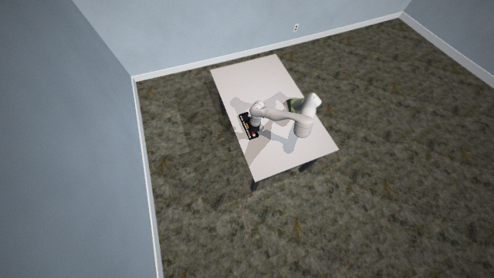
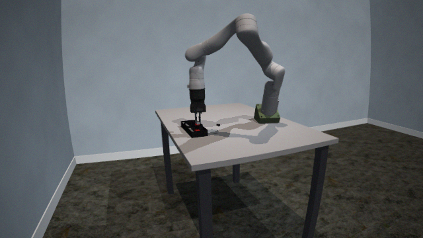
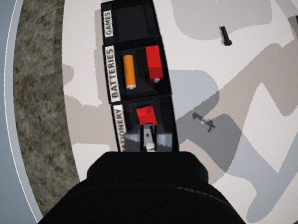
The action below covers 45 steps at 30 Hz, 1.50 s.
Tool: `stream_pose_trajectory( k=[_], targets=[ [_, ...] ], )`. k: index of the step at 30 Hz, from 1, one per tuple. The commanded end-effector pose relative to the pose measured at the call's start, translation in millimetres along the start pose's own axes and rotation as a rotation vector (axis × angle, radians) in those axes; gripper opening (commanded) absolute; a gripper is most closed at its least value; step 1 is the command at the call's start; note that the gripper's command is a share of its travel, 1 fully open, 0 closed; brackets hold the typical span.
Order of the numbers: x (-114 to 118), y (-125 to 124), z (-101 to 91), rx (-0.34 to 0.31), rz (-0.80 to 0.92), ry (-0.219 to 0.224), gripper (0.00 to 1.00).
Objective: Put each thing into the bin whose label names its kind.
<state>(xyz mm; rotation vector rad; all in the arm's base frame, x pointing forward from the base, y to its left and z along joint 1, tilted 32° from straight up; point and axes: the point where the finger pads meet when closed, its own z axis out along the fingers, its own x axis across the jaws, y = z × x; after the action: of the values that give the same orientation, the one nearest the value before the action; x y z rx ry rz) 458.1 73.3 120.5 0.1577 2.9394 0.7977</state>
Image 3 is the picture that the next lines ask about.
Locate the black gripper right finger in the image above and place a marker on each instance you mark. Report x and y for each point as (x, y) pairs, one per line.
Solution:
(162, 139)

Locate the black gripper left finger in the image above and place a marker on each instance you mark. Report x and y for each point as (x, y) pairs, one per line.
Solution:
(134, 141)

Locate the black bolt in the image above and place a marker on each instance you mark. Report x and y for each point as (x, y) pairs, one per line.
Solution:
(227, 41)

